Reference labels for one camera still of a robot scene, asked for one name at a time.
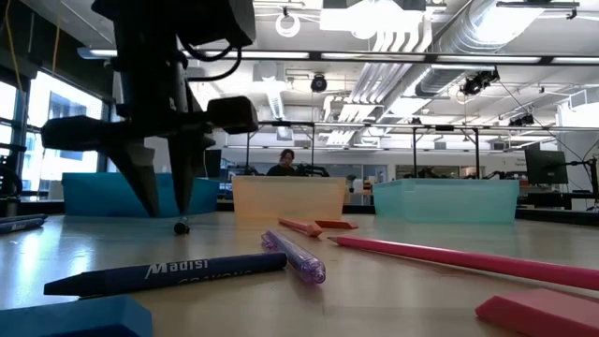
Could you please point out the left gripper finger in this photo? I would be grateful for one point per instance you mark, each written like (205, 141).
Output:
(93, 133)
(231, 114)

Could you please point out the orange eraser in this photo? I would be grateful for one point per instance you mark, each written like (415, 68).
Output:
(337, 224)

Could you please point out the purple translucent pen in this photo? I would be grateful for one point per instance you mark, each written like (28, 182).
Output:
(299, 257)

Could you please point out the blue eraser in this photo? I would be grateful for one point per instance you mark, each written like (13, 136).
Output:
(70, 318)

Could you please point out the pink pencil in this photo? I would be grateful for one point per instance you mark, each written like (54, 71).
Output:
(304, 227)
(468, 259)

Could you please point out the pink eraser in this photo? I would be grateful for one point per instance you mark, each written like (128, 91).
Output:
(543, 313)

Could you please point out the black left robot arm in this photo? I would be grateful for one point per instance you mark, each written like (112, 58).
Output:
(154, 28)

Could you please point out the black computer monitor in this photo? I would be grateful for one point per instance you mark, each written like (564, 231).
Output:
(214, 163)
(545, 166)

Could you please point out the blue plastic bin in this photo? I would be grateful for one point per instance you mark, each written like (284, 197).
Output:
(84, 196)

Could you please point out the person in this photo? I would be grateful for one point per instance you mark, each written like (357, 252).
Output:
(282, 165)

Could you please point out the orange plastic bin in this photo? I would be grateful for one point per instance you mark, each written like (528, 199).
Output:
(290, 199)

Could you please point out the overhead light bar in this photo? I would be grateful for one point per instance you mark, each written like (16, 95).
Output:
(318, 56)

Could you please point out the small background plant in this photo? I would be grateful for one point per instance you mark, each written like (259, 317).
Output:
(351, 179)

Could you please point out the teal plastic bin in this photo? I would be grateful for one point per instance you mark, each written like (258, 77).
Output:
(444, 201)

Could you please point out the black background station frame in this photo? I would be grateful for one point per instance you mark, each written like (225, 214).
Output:
(444, 127)
(281, 123)

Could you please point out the round black ceiling camera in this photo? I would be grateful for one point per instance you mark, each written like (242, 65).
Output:
(318, 83)

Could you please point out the silver ventilation duct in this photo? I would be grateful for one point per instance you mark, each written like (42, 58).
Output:
(449, 70)

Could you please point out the black hanging camera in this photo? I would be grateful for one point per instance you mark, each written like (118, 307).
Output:
(477, 83)

